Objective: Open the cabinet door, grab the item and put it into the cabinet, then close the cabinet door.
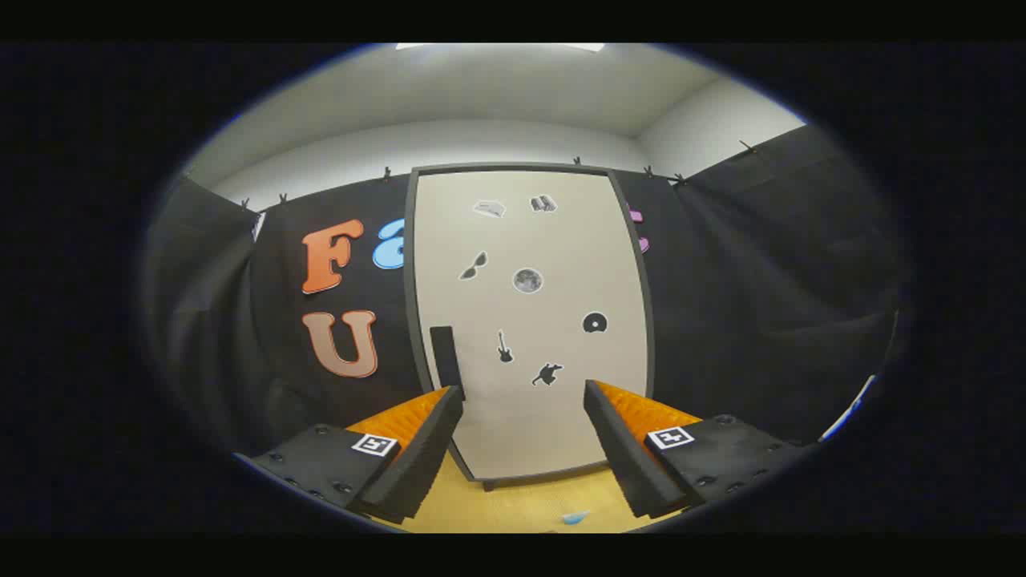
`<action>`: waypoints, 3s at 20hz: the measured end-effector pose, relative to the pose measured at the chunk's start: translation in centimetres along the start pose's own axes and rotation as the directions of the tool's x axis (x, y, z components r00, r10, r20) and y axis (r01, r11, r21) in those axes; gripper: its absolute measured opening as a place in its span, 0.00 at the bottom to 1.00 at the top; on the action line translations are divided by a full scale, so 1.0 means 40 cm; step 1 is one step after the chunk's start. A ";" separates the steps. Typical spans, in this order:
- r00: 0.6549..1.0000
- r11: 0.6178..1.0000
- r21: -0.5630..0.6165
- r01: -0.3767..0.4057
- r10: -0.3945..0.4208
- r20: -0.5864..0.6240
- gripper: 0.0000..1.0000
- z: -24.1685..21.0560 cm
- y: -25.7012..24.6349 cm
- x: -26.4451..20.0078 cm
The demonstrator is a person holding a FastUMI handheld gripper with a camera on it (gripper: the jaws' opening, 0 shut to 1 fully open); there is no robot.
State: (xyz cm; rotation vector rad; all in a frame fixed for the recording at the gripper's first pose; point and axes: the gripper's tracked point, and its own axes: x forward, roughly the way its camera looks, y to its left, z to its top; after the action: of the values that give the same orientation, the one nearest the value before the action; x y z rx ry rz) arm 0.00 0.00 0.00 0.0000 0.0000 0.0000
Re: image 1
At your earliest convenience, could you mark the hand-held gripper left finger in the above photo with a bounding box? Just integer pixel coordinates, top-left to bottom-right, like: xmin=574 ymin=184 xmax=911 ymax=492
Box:
xmin=248 ymin=385 xmax=466 ymax=526

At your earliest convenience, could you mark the white cabinet door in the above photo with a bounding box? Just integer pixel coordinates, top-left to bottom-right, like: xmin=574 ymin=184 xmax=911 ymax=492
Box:
xmin=414 ymin=171 xmax=648 ymax=480

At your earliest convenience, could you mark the black backdrop cloth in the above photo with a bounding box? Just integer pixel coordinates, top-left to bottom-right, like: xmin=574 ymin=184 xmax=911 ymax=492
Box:
xmin=144 ymin=124 xmax=911 ymax=458

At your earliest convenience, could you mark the black door handle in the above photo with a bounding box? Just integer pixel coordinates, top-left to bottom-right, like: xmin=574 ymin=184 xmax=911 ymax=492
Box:
xmin=430 ymin=326 xmax=466 ymax=401

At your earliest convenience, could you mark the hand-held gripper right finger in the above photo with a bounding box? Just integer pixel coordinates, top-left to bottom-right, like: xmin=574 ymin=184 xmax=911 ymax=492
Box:
xmin=583 ymin=379 xmax=802 ymax=520

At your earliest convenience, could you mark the grey cabinet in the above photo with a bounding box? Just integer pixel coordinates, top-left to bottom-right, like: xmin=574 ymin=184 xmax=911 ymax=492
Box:
xmin=403 ymin=163 xmax=656 ymax=491

